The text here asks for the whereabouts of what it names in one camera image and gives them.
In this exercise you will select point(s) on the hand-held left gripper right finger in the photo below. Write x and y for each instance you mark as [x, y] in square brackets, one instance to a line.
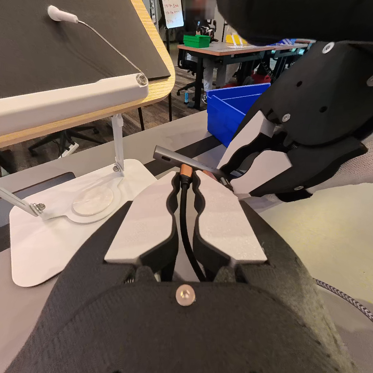
[230, 227]

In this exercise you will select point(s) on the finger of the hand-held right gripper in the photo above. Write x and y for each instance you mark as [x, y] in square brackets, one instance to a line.
[265, 172]
[250, 137]

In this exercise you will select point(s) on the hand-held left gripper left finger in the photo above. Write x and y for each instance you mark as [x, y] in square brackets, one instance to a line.
[143, 227]

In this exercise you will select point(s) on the grey usb hub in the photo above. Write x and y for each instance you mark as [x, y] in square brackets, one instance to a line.
[175, 158]

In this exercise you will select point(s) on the person's right hand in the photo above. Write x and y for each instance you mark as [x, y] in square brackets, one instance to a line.
[361, 175]

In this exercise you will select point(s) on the blue plastic bin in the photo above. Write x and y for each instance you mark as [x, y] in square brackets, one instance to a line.
[230, 116]

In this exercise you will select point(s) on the red storage crate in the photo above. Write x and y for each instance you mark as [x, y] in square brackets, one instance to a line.
[250, 80]

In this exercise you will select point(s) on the background office desk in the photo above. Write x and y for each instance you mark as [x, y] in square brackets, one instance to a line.
[233, 49]

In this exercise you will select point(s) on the black office chair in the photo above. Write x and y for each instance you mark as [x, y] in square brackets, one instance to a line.
[187, 64]
[55, 140]

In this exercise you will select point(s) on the green box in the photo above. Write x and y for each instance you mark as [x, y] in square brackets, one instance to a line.
[197, 41]

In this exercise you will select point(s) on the white flip chart board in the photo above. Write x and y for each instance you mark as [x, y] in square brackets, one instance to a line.
[173, 14]

